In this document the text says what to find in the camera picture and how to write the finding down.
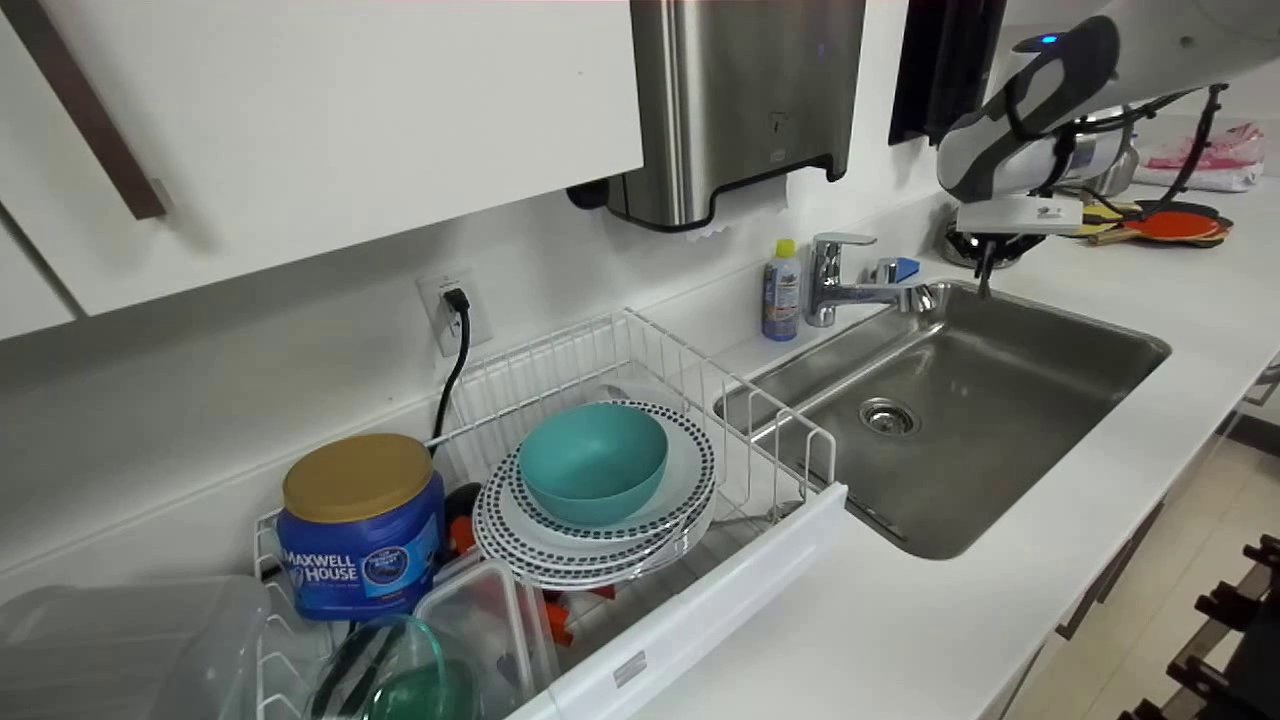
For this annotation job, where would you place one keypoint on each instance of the blue coffee can gold lid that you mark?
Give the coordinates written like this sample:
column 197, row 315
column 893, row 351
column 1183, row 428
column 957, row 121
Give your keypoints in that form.
column 360, row 527

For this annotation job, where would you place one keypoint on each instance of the chrome faucet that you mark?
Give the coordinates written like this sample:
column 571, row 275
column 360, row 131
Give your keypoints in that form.
column 888, row 281

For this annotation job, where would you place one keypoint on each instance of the white upper cabinet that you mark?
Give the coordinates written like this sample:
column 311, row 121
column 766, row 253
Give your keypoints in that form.
column 167, row 144

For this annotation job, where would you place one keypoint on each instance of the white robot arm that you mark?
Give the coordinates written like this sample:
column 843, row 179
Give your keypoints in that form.
column 1066, row 115

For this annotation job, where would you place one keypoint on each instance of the dish soap bottle yellow cap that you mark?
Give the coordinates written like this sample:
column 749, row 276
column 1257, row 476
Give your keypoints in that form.
column 783, row 295

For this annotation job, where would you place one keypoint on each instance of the teal bowl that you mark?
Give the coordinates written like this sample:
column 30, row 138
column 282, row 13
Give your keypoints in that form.
column 594, row 466

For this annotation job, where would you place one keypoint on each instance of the clear plastic tub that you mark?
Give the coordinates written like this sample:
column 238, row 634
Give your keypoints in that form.
column 171, row 648

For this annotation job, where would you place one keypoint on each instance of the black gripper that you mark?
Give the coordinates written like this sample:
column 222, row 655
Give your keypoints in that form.
column 992, row 244

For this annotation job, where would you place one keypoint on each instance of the white wire dish rack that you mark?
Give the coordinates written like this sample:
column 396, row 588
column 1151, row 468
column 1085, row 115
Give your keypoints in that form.
column 612, row 361

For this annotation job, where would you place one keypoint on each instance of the white drain tray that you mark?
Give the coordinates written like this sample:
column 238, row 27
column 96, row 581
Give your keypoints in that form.
column 639, row 641

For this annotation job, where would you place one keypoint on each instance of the green glass bowl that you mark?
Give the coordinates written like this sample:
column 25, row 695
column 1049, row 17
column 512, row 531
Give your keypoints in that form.
column 417, row 677

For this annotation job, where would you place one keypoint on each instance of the stainless steel sink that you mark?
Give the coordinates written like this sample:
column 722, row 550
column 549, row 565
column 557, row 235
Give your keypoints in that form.
column 940, row 423

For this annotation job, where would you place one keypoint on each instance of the black hanging cloth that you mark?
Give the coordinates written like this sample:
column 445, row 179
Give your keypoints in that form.
column 947, row 63

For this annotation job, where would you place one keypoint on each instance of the yellow and orange paddles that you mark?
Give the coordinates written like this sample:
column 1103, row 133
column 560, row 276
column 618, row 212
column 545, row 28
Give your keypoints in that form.
column 1145, row 221

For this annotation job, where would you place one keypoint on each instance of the steel paper towel dispenser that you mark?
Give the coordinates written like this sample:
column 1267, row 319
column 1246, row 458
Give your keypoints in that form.
column 732, row 94

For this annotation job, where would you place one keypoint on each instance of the pink cloth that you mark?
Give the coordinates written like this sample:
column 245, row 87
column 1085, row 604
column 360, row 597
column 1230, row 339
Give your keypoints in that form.
column 1233, row 161

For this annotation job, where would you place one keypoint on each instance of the clear plastic container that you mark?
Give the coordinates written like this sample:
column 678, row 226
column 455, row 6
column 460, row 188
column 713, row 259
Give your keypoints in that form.
column 495, row 634

